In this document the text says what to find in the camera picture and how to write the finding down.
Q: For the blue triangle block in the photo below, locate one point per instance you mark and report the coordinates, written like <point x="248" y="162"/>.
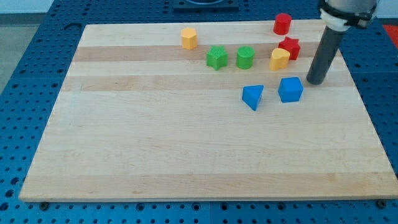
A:
<point x="252" y="95"/>

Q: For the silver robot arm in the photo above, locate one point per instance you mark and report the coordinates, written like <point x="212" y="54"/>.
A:
<point x="340" y="15"/>

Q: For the green cylinder block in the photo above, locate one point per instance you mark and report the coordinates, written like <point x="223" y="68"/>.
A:
<point x="245" y="56"/>

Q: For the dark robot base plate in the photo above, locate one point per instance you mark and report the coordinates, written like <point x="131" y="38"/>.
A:
<point x="185" y="5"/>

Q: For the red cylinder block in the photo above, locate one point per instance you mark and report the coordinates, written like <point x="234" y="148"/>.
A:
<point x="282" y="24"/>

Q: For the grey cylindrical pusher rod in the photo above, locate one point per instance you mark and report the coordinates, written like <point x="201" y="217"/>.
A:
<point x="326" y="51"/>

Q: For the green star block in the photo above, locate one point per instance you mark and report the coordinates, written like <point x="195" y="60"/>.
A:
<point x="217" y="57"/>

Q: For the blue cube block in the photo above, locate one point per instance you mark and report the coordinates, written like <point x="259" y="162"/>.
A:
<point x="290" y="89"/>

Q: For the red star block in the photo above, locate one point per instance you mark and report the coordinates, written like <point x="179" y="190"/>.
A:
<point x="292" y="46"/>

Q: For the yellow heart block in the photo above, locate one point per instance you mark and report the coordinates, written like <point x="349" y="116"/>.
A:
<point x="279" y="59"/>

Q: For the yellow hexagon block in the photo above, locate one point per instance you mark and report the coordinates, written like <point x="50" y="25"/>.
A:
<point x="189" y="38"/>

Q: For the wooden board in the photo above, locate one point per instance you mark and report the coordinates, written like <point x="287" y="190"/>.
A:
<point x="139" y="118"/>

